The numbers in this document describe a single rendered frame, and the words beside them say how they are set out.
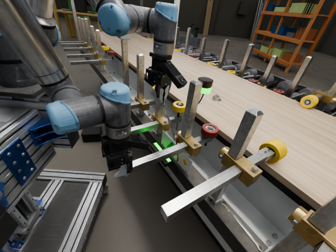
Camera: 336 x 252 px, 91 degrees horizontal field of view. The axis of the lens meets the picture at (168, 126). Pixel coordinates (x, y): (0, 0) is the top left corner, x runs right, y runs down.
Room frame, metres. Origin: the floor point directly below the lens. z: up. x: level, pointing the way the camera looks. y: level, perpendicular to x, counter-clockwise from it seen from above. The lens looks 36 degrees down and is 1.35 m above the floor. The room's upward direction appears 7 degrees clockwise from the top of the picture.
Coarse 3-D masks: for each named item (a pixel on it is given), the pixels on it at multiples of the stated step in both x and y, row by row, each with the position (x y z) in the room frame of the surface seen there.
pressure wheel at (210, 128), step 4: (204, 124) 0.67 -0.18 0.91; (208, 124) 0.68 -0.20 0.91; (212, 124) 0.68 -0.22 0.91; (204, 128) 0.64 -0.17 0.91; (208, 128) 0.65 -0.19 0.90; (212, 128) 0.65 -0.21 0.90; (216, 128) 0.65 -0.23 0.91; (204, 132) 0.62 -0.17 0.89; (208, 132) 0.61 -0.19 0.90; (212, 132) 0.61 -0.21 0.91; (216, 132) 0.62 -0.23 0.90; (204, 136) 0.62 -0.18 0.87; (208, 136) 0.61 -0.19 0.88; (212, 136) 0.61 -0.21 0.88; (204, 144) 0.65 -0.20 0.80
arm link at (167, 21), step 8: (152, 8) 0.65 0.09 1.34; (160, 8) 0.62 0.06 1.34; (168, 8) 0.62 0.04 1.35; (176, 8) 0.64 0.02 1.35; (152, 16) 0.63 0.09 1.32; (160, 16) 0.62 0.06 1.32; (168, 16) 0.62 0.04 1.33; (176, 16) 0.64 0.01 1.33; (152, 24) 0.63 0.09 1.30; (160, 24) 0.62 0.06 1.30; (168, 24) 0.62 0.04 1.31; (152, 32) 0.64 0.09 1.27; (160, 32) 0.62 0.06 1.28; (168, 32) 0.62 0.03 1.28; (160, 40) 0.62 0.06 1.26; (168, 40) 0.62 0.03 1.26
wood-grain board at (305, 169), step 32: (192, 64) 1.74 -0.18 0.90; (224, 96) 1.05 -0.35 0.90; (256, 96) 1.11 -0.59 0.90; (224, 128) 0.67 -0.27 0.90; (256, 128) 0.70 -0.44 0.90; (288, 128) 0.74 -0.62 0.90; (320, 128) 0.77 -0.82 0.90; (288, 160) 0.49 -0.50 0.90; (320, 160) 0.52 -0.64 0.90; (320, 192) 0.36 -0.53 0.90
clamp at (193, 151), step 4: (180, 132) 0.63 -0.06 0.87; (180, 136) 0.61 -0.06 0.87; (180, 140) 0.60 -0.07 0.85; (184, 140) 0.58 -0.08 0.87; (188, 140) 0.58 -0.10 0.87; (192, 140) 0.58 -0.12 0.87; (196, 140) 0.59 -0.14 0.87; (188, 144) 0.56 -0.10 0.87; (192, 144) 0.56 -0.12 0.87; (200, 144) 0.56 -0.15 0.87; (188, 148) 0.55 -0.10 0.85; (192, 148) 0.53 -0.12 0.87; (196, 148) 0.54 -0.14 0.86; (200, 148) 0.56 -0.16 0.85; (188, 152) 0.55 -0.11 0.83; (192, 152) 0.53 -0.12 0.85; (196, 152) 0.55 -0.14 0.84
